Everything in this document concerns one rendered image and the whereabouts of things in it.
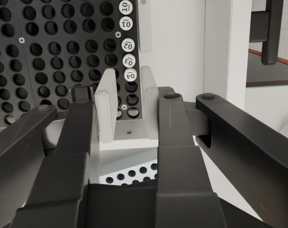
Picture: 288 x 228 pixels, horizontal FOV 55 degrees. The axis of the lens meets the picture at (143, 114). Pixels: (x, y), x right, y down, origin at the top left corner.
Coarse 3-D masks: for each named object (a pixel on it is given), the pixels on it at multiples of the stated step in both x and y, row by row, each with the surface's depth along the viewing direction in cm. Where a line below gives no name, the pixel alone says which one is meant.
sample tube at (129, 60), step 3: (126, 54) 27; (129, 54) 26; (132, 54) 28; (123, 57) 26; (126, 57) 26; (129, 57) 26; (132, 57) 26; (123, 60) 26; (126, 60) 26; (129, 60) 26; (132, 60) 26; (135, 60) 27; (123, 63) 26; (126, 63) 26; (129, 63) 26; (132, 63) 26; (126, 66) 26; (129, 66) 26
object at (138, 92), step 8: (120, 0) 25; (128, 0) 25; (120, 16) 26; (128, 16) 26; (136, 16) 26; (136, 24) 26; (120, 32) 26; (128, 32) 26; (136, 32) 26; (120, 40) 27; (136, 40) 27; (120, 48) 27; (136, 48) 27; (120, 56) 27; (136, 56) 27; (136, 64) 27; (136, 80) 28; (136, 88) 29; (128, 104) 29; (136, 104) 29
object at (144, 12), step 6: (138, 0) 30; (144, 0) 30; (138, 6) 30; (144, 6) 30; (138, 12) 31; (144, 12) 31; (150, 12) 31; (138, 18) 31; (144, 18) 31; (150, 18) 31; (138, 24) 32; (144, 24) 31; (150, 24) 31; (144, 30) 31; (150, 30) 31; (144, 36) 31; (150, 36) 32; (144, 42) 32; (150, 42) 32; (144, 48) 32; (150, 48) 32
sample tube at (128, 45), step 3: (126, 39) 25; (129, 39) 25; (123, 42) 25; (126, 42) 25; (129, 42) 25; (132, 42) 25; (123, 45) 26; (126, 45) 26; (129, 45) 26; (132, 45) 26; (123, 48) 26; (126, 48) 26; (129, 48) 26; (132, 48) 26; (126, 51) 26; (129, 51) 26
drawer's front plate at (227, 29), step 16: (208, 0) 30; (224, 0) 25; (240, 0) 23; (208, 16) 31; (224, 16) 25; (240, 16) 23; (208, 32) 31; (224, 32) 25; (240, 32) 24; (208, 48) 31; (224, 48) 26; (240, 48) 24; (208, 64) 32; (224, 64) 26; (240, 64) 25; (208, 80) 32; (224, 80) 26; (240, 80) 25; (224, 96) 27; (240, 96) 26
